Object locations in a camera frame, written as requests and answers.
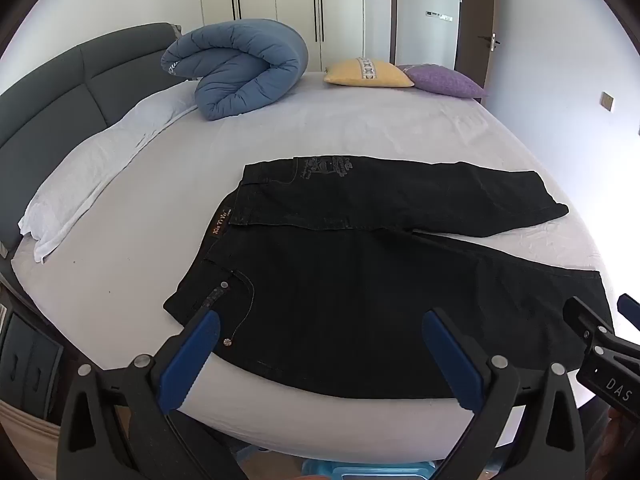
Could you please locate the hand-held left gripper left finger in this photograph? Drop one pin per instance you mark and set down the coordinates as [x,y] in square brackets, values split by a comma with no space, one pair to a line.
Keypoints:
[190,355]

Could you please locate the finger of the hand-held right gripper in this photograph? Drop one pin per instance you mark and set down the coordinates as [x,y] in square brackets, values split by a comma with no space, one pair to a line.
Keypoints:
[585,320]
[629,307]

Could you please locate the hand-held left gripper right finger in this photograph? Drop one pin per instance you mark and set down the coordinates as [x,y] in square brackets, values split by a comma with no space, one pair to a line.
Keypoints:
[450,355]

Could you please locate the black denim pants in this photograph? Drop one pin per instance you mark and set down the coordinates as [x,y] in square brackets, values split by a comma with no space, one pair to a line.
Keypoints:
[350,280]

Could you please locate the blue plastic stool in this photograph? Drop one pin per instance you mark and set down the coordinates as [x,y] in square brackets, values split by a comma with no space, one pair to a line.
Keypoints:
[370,470]

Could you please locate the dark nightstand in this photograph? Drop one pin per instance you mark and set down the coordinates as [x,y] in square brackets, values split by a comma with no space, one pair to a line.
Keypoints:
[25,355]

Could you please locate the white pillow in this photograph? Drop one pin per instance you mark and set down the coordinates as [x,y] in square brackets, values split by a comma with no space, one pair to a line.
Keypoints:
[95,165]

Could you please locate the bed with white sheet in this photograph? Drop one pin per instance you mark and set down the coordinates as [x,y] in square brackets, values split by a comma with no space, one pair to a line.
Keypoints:
[350,120]

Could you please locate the purple cushion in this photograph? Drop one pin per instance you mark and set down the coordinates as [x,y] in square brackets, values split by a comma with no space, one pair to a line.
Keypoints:
[442,80]

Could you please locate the grey padded headboard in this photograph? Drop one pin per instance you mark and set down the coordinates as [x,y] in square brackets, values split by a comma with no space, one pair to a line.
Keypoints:
[45,100]

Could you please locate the yellow cushion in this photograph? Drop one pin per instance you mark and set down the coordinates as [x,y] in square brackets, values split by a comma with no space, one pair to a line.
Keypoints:
[367,72]

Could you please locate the blue folded duvet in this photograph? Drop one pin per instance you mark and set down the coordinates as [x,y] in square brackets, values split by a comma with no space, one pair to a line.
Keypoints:
[240,60]

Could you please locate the dark brown door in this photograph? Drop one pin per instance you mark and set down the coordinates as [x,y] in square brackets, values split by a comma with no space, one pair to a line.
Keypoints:
[472,10]

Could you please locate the white wardrobe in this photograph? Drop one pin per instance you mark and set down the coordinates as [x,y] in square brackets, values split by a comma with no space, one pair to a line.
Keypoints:
[280,5]

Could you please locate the square wall switch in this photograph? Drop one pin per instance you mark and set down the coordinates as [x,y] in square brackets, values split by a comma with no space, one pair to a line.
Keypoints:
[608,101]

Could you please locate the long wall panel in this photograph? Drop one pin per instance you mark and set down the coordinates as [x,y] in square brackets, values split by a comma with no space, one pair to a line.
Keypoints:
[439,15]

